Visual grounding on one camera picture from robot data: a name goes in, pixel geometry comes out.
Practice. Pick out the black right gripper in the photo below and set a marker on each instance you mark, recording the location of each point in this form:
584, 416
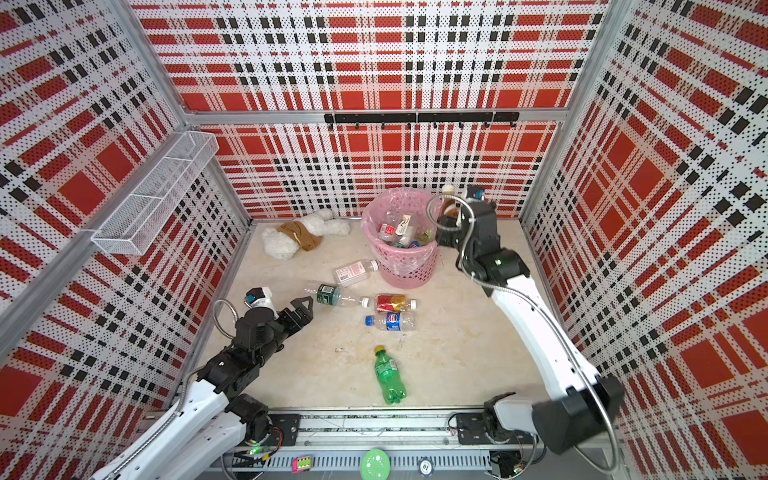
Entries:
442, 226

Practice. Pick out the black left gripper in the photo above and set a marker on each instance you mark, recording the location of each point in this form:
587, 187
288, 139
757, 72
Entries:
304, 316

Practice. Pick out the large pale green bottle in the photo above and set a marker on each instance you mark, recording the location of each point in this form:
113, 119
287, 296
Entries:
424, 238

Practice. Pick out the white label tea bottle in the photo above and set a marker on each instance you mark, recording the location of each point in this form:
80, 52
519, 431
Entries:
404, 232

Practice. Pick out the brown label drink bottle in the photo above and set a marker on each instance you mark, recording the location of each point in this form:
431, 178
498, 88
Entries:
449, 205

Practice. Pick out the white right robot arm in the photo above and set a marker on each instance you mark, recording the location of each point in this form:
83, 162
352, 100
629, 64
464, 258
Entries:
580, 403

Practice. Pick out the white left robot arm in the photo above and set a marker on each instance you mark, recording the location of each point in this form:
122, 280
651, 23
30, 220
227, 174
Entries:
213, 413

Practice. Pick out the pink perforated waste bin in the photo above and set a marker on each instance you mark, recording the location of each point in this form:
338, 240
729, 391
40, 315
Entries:
399, 258

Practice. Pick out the clear bottle green label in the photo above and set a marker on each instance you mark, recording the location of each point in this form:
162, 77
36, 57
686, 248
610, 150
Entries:
335, 295

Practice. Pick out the clear bottle pink label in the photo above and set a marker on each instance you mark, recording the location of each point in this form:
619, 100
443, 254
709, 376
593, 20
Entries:
355, 272

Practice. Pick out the white plush toy brown scarf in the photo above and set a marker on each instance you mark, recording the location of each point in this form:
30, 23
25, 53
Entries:
304, 234

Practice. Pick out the pepsi label clear bottle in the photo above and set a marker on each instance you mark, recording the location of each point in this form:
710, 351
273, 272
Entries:
391, 321

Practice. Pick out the red yellow label bottle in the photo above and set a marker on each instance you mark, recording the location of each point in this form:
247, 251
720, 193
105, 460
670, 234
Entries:
394, 303

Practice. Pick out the green soda bottle left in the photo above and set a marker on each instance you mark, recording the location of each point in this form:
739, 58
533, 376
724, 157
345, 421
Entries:
388, 376

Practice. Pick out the pink small device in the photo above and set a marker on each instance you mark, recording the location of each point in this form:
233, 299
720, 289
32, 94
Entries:
301, 464

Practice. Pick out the green round button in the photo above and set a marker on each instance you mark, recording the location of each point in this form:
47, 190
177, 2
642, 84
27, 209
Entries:
375, 465

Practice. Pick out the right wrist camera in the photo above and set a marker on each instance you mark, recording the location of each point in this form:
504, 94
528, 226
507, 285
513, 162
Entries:
474, 194

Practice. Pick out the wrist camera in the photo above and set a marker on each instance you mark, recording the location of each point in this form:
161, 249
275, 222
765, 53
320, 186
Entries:
474, 194
259, 297

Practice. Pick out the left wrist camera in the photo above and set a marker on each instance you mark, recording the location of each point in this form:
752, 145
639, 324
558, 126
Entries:
259, 297

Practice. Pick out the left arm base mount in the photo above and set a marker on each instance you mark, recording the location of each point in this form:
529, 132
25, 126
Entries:
265, 432

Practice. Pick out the black wall hook rail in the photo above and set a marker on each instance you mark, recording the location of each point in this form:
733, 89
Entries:
482, 117

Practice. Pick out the white wire mesh shelf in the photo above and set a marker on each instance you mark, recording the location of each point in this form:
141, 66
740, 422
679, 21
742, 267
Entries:
137, 221

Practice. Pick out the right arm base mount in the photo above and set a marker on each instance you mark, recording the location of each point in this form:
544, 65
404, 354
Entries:
485, 427

